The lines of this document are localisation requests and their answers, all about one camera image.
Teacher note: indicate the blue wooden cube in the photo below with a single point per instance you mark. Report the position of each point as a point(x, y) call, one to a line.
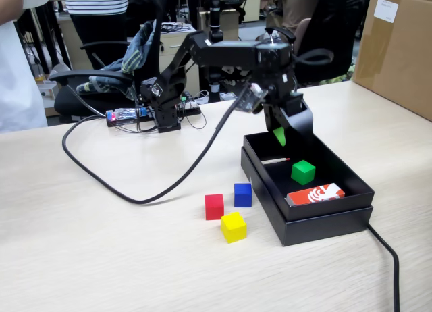
point(243, 195)

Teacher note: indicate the small wrist camera board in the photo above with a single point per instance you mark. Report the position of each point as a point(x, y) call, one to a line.
point(251, 101)

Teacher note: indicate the person in white shirt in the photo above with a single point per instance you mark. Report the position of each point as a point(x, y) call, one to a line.
point(20, 72)

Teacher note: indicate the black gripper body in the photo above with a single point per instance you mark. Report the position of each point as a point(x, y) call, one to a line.
point(276, 85)

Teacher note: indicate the green wooden cube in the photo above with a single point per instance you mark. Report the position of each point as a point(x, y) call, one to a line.
point(303, 173)

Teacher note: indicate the black white patterned slippers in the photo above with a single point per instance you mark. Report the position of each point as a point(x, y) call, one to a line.
point(236, 76)

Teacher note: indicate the black mesh office chair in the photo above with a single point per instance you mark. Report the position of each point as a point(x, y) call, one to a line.
point(330, 31)

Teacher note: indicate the person in striped shirt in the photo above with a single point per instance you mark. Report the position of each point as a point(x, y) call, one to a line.
point(96, 1)

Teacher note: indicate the black office chair with armrests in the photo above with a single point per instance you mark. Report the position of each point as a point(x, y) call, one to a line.
point(84, 75)

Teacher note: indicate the beige office desk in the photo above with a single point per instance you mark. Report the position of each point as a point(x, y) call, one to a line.
point(251, 8)

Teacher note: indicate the white drawer pedestal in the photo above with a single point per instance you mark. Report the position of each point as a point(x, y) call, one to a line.
point(170, 53)

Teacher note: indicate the black segmented pole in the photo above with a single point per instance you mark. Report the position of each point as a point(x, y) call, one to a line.
point(215, 18)

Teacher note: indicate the white stick with red tip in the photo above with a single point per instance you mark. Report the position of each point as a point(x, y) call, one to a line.
point(275, 161)

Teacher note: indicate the light wooden cabinet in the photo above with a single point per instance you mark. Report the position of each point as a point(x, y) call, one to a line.
point(231, 25)

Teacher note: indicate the red and white carton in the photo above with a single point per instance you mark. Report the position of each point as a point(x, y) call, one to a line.
point(314, 195)

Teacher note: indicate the camouflage cloth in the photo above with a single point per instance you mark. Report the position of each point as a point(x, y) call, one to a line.
point(341, 77)

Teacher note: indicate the green-tipped gripper finger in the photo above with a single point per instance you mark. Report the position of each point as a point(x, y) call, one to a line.
point(279, 136)

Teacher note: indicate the yellow wooden cube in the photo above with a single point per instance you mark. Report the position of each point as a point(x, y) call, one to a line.
point(233, 227)

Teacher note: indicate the black wide gripper finger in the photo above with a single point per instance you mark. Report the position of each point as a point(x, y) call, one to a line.
point(302, 117)

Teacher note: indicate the red wooden cube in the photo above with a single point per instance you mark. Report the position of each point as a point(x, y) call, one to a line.
point(214, 207)

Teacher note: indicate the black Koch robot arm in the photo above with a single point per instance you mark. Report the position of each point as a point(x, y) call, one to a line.
point(229, 53)

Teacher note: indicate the black cardboard box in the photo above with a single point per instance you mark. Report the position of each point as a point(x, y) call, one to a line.
point(337, 170)

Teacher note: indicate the seated person in beige shirt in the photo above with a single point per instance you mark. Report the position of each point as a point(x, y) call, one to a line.
point(297, 4)

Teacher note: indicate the black open box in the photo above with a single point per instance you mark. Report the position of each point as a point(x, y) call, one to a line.
point(324, 229)

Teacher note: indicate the small white floor box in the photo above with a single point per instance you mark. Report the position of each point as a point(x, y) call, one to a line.
point(50, 92)

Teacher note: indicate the large brown cardboard box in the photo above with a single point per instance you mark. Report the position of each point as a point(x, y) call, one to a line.
point(398, 62)

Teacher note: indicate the circuit board with red light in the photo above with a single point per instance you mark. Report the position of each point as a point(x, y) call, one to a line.
point(116, 116)

